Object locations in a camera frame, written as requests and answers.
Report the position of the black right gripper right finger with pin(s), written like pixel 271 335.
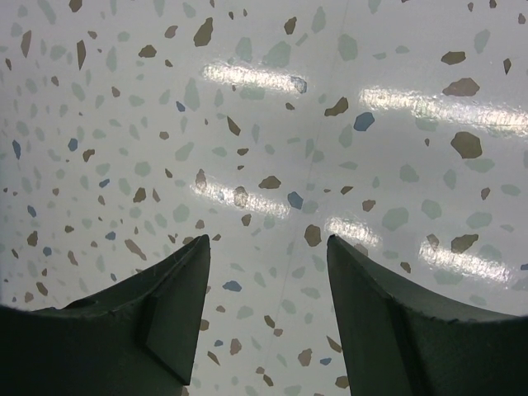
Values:
pixel 399 338

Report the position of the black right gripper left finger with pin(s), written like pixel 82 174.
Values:
pixel 136 337

